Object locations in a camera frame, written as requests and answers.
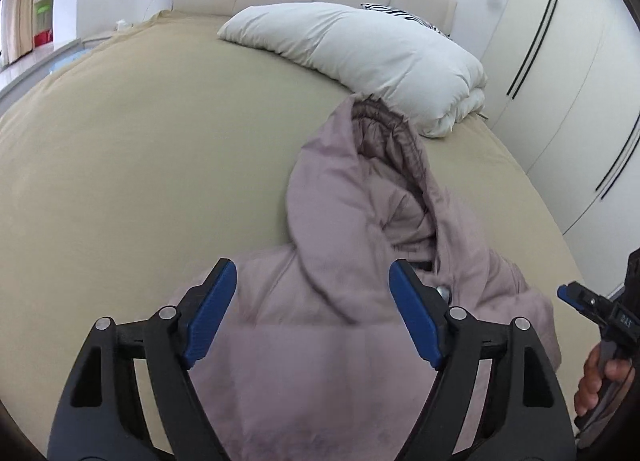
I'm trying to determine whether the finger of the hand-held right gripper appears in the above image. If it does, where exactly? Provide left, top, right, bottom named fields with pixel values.
left=557, top=282, right=612, bottom=327

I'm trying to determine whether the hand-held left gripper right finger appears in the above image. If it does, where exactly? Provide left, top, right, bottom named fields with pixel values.
left=389, top=259, right=577, bottom=461

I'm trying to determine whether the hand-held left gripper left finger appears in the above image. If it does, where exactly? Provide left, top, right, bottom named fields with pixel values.
left=48, top=258, right=238, bottom=461

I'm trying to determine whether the mauve hooded puffer jacket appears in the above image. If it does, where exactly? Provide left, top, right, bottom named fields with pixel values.
left=167, top=95, right=562, bottom=461

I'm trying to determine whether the person's right hand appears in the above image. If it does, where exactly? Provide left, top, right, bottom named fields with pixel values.
left=574, top=344, right=638, bottom=418

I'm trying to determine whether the beige bed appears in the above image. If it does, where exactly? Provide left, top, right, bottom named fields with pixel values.
left=0, top=10, right=596, bottom=461

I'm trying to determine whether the cream wardrobe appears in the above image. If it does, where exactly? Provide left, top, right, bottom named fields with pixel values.
left=481, top=0, right=640, bottom=298

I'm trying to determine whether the black and white striped pillow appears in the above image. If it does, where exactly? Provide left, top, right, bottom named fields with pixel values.
left=360, top=3, right=452, bottom=38

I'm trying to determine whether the beige curtain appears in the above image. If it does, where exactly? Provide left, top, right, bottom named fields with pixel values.
left=0, top=0, right=42, bottom=69

